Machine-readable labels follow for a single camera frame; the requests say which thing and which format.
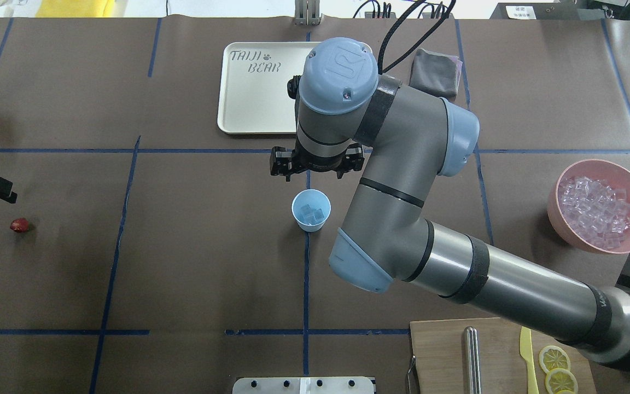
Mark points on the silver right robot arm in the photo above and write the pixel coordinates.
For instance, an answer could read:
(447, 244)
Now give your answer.
(352, 117)

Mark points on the light blue cup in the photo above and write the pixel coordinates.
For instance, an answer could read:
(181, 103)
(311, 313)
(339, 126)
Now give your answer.
(317, 200)

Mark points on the lemon slice upper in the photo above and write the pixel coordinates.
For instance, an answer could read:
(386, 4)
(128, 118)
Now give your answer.
(553, 357)

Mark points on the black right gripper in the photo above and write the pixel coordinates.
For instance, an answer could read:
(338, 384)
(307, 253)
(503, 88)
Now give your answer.
(281, 162)

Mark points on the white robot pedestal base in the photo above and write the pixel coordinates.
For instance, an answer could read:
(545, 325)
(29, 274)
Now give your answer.
(305, 384)

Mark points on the cream bear tray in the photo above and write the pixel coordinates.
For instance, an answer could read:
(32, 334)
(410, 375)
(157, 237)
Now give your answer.
(255, 93)

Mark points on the wooden cutting board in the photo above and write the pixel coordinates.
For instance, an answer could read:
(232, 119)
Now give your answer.
(438, 347)

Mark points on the grey folded cloth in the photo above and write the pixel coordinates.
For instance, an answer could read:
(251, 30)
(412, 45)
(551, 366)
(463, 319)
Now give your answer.
(436, 74)

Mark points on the lemon slice lower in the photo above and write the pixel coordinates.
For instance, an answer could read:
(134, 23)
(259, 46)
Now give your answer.
(560, 380)

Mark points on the clear ice cube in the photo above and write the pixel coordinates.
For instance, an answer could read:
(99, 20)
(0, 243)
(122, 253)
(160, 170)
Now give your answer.
(319, 218)
(307, 212)

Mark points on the red strawberry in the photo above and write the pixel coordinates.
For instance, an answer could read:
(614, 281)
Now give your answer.
(20, 225)

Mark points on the yellow plastic knife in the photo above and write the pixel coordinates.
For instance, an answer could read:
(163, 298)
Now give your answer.
(525, 345)

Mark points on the yellow cloth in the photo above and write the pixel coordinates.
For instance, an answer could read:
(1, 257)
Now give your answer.
(75, 9)

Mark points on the lemon slice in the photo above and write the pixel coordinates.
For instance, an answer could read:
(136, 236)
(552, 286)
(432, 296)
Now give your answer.
(553, 357)
(560, 380)

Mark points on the aluminium frame post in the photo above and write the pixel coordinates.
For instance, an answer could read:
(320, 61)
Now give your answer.
(307, 13)

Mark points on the steel knife sharpener rod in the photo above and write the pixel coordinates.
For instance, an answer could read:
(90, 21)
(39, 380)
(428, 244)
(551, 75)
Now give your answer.
(472, 375)

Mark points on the pile of ice cubes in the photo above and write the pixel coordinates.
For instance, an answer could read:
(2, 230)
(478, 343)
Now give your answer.
(597, 212)

